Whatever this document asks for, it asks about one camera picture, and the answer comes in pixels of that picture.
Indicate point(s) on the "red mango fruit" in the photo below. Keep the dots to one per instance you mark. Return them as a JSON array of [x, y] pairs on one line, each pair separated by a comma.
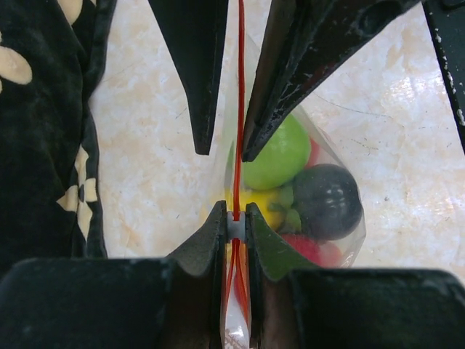
[[325, 254]]

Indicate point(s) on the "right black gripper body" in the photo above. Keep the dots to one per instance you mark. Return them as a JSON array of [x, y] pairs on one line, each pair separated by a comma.
[[445, 20]]

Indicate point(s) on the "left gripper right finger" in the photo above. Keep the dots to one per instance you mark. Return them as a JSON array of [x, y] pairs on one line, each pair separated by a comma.
[[297, 304]]

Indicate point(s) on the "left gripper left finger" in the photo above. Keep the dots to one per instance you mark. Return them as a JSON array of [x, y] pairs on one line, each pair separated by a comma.
[[170, 302]]

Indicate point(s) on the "light green apple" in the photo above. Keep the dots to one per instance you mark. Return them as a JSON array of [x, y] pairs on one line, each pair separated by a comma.
[[281, 159]]

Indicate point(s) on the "clear zip top bag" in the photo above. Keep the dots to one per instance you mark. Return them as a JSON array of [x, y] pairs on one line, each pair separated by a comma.
[[237, 326]]

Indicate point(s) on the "yellow lemon fruit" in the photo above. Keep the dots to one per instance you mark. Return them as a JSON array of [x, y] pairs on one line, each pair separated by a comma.
[[263, 199]]

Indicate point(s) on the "dark purple plum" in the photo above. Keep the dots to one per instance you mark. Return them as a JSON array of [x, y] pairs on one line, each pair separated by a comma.
[[321, 202]]

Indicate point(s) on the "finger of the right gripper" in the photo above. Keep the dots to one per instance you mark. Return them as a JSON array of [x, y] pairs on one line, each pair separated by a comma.
[[194, 32], [304, 43]]

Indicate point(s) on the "black floral blanket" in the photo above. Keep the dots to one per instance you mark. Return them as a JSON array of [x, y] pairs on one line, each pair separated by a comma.
[[53, 56]]

